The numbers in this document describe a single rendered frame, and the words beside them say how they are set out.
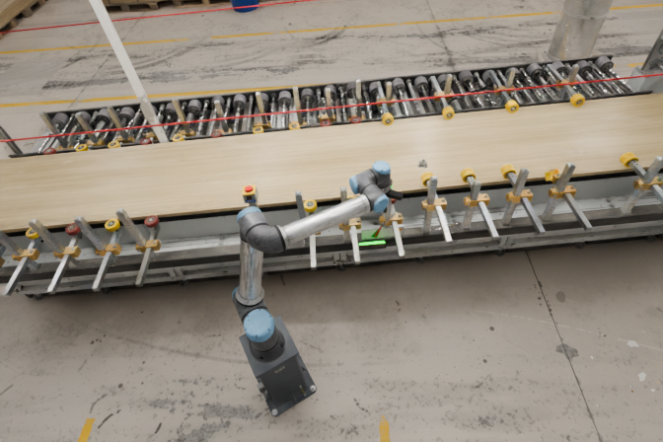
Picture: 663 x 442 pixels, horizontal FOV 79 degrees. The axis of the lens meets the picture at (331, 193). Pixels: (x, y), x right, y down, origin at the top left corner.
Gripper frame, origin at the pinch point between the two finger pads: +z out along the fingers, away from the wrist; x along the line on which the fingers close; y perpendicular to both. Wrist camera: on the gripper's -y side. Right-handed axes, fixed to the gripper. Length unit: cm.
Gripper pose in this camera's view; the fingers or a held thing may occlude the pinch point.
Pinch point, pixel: (384, 212)
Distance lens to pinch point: 227.3
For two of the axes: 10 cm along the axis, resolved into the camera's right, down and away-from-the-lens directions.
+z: 0.8, 6.8, 7.2
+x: 0.6, 7.2, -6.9
